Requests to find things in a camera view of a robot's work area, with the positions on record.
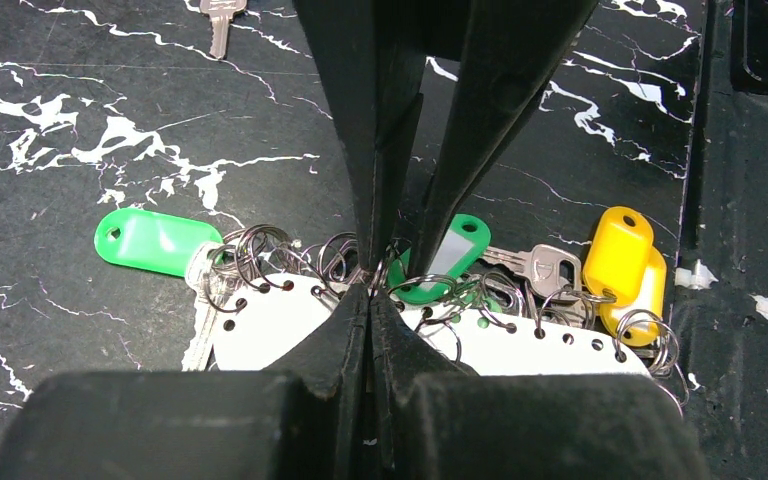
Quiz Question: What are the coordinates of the yellow key tag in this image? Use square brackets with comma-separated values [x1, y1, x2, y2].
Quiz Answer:
[600, 247, 668, 347]
[582, 206, 654, 307]

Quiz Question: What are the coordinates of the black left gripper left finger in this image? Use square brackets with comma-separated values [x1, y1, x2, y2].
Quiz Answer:
[0, 285, 370, 479]

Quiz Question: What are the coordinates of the green key tag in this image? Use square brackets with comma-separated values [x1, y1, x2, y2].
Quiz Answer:
[387, 214, 492, 305]
[93, 207, 222, 277]

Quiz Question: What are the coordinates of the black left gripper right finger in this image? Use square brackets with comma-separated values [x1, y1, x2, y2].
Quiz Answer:
[370, 294, 710, 479]

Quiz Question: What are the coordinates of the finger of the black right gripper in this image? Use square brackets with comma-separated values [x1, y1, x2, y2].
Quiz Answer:
[291, 0, 428, 272]
[408, 1, 597, 276]

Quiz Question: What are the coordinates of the blue key tag with key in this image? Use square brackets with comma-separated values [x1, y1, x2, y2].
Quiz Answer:
[199, 0, 248, 59]

